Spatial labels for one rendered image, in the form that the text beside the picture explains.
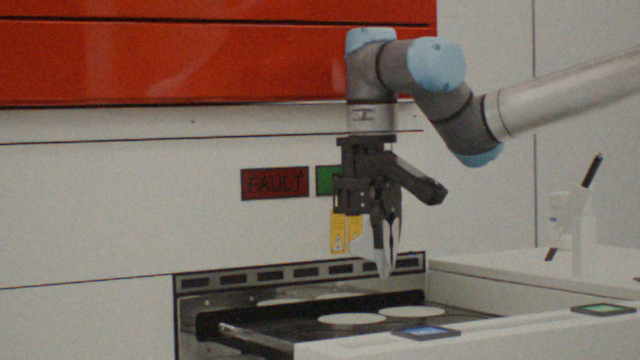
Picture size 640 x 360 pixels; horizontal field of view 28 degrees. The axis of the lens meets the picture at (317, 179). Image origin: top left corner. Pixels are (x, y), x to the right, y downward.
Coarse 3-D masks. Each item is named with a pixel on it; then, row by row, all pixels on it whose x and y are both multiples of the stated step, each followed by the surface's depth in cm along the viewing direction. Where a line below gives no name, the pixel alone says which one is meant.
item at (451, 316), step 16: (416, 304) 206; (272, 320) 193; (288, 320) 193; (304, 320) 193; (384, 320) 191; (400, 320) 191; (416, 320) 191; (432, 320) 191; (448, 320) 191; (464, 320) 190; (480, 320) 190; (288, 336) 179; (304, 336) 180; (320, 336) 179; (336, 336) 179
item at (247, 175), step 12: (300, 168) 201; (252, 180) 196; (264, 180) 198; (276, 180) 199; (288, 180) 200; (300, 180) 201; (252, 192) 197; (264, 192) 198; (276, 192) 199; (288, 192) 200; (300, 192) 201
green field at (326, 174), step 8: (320, 168) 202; (328, 168) 203; (336, 168) 204; (320, 176) 203; (328, 176) 203; (336, 176) 204; (320, 184) 203; (328, 184) 203; (320, 192) 203; (328, 192) 203
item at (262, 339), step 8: (224, 328) 188; (232, 328) 186; (240, 328) 185; (240, 336) 184; (248, 336) 182; (256, 336) 180; (264, 336) 179; (272, 336) 178; (264, 344) 178; (272, 344) 176; (280, 344) 174; (288, 344) 173; (288, 352) 173
